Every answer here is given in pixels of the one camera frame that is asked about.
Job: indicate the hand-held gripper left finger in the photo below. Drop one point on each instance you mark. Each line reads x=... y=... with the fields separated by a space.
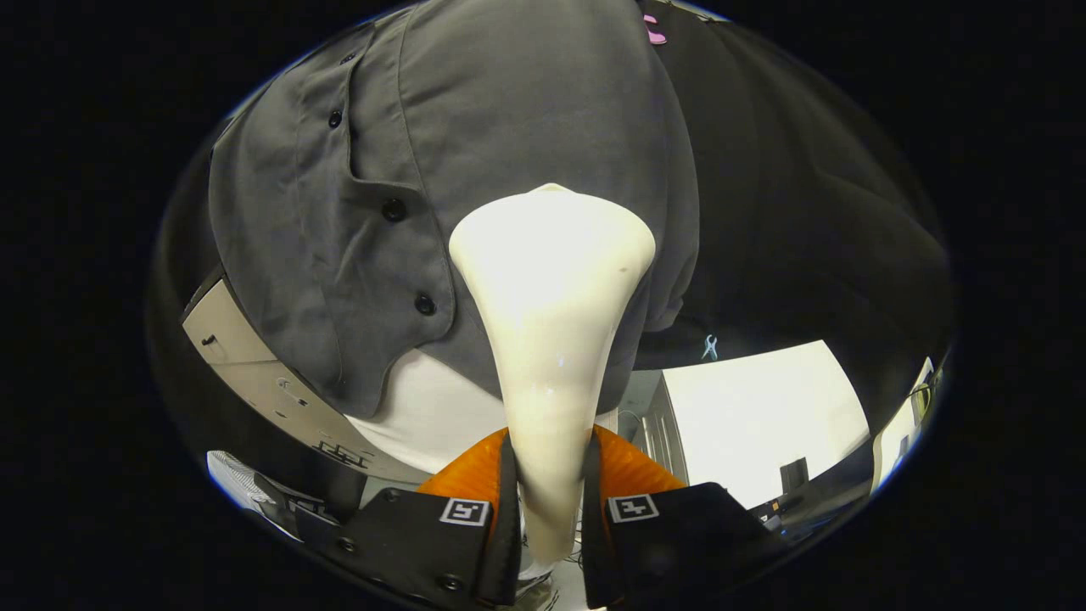
x=511 y=552

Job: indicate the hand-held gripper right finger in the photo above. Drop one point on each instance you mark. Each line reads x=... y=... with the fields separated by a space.
x=594 y=552

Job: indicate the white garment steamer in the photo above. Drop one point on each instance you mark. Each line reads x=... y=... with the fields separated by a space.
x=551 y=271

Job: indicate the grey button shirt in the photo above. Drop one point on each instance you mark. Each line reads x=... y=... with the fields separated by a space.
x=509 y=102

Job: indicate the white mannequin torso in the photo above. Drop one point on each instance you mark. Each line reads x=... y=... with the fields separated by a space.
x=424 y=416

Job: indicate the small black box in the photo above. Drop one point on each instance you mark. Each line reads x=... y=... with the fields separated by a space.
x=794 y=475

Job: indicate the white topped cabinet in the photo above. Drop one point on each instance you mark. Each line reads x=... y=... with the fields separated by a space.
x=764 y=407

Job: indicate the light blue clip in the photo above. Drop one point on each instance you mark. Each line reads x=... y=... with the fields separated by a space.
x=710 y=346

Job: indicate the grey mesh shoe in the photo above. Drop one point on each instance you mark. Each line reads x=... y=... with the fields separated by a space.
x=242 y=479

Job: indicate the cluttered white desk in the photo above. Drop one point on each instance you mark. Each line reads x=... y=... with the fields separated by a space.
x=891 y=441

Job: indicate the grey drawer cabinet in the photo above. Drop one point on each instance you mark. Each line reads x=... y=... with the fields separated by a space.
x=246 y=356

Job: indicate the black backdrop cloth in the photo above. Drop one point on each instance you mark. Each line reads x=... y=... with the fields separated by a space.
x=806 y=212

